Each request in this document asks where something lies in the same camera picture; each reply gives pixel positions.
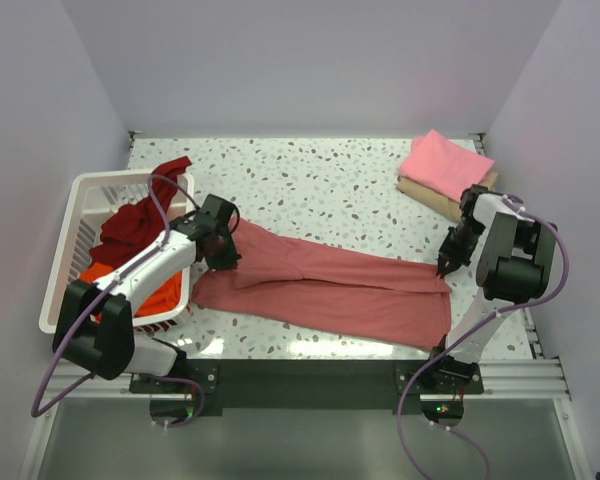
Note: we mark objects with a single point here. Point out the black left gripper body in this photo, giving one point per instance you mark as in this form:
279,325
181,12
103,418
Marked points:
225,255

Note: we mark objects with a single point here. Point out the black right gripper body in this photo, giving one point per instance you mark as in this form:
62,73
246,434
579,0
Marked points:
453,250

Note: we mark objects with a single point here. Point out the dusty red t-shirt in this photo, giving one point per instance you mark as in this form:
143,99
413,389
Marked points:
329,289

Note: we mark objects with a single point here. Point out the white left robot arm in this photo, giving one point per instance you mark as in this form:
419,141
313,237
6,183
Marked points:
95,328

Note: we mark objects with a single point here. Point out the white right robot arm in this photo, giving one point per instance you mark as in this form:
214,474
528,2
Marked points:
513,272

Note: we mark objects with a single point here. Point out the folded beige t-shirt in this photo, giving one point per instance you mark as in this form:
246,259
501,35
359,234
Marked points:
445,203

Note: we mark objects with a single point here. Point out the dark red t-shirt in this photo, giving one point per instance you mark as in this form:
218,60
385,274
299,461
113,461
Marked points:
135,226

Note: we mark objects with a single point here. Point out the orange t-shirt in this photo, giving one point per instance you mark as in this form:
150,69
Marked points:
163,300

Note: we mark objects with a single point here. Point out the folded pink t-shirt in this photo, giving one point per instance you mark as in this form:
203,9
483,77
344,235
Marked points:
443,166

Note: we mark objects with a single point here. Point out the white plastic laundry basket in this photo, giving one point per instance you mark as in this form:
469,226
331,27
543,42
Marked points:
93,199

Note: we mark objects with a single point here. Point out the aluminium frame rail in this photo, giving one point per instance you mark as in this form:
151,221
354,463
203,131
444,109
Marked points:
496,379

